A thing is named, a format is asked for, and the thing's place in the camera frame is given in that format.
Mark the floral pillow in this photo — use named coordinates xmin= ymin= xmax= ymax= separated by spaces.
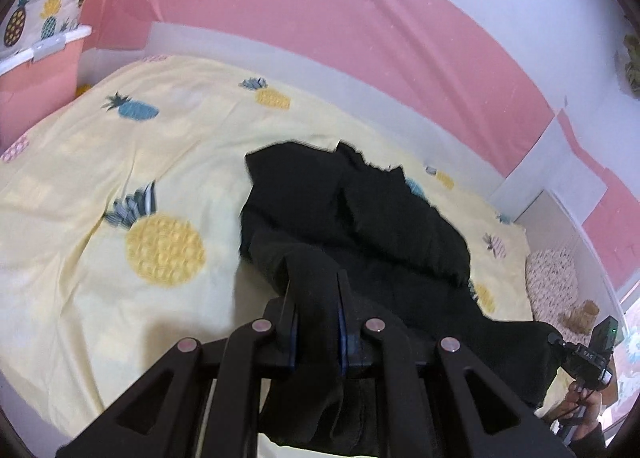
xmin=525 ymin=247 xmax=581 ymax=319

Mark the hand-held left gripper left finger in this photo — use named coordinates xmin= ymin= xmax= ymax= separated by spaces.
xmin=55 ymin=270 xmax=301 ymax=458

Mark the white headboard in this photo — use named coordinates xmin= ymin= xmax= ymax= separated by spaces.
xmin=490 ymin=188 xmax=626 ymax=339

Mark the person's right hand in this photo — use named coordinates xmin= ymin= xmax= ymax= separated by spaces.
xmin=555 ymin=380 xmax=601 ymax=444

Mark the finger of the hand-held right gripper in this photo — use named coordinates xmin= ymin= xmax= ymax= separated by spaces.
xmin=546 ymin=330 xmax=576 ymax=356

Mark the black jacket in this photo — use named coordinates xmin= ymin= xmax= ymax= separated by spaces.
xmin=239 ymin=139 xmax=566 ymax=458

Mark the white curtain rail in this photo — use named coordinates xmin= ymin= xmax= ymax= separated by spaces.
xmin=0 ymin=25 xmax=93 ymax=76

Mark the yellow pineapple print bedsheet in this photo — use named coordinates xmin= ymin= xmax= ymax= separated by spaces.
xmin=0 ymin=55 xmax=533 ymax=458

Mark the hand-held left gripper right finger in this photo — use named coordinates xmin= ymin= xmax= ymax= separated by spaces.
xmin=336 ymin=270 xmax=576 ymax=458

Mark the brown plush toy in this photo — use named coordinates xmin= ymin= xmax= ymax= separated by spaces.
xmin=559 ymin=300 xmax=601 ymax=334

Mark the green wall decoration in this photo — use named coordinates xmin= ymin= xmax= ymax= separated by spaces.
xmin=614 ymin=33 xmax=640 ymax=99

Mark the person's right forearm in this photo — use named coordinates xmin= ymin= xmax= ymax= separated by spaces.
xmin=570 ymin=424 xmax=608 ymax=458

